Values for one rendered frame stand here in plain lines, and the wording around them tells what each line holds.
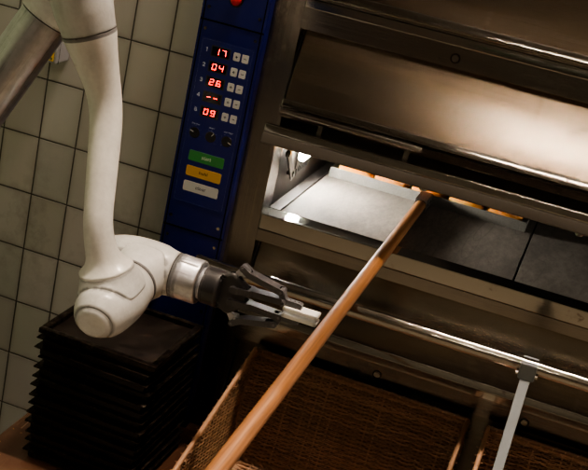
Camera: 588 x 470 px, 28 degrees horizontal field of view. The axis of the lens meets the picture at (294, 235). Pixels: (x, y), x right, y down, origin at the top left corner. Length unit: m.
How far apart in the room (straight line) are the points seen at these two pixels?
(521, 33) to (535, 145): 0.25
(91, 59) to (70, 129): 0.81
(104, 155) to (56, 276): 0.95
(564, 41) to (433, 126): 0.34
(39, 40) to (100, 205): 0.36
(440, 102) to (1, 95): 0.95
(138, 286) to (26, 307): 1.00
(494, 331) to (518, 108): 0.52
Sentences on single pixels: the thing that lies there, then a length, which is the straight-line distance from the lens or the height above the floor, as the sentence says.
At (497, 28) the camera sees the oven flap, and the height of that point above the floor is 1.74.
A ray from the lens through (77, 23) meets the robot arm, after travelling 2.13.
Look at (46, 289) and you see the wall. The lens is 3.10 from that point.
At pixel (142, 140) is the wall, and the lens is 2.87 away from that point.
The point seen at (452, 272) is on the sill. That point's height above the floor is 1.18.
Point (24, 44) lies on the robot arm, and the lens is 2.31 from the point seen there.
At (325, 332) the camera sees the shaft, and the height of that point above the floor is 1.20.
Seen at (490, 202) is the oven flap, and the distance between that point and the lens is 2.50.
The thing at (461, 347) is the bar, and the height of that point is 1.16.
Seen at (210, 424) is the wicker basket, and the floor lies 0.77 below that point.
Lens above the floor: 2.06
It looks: 19 degrees down
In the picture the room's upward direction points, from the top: 13 degrees clockwise
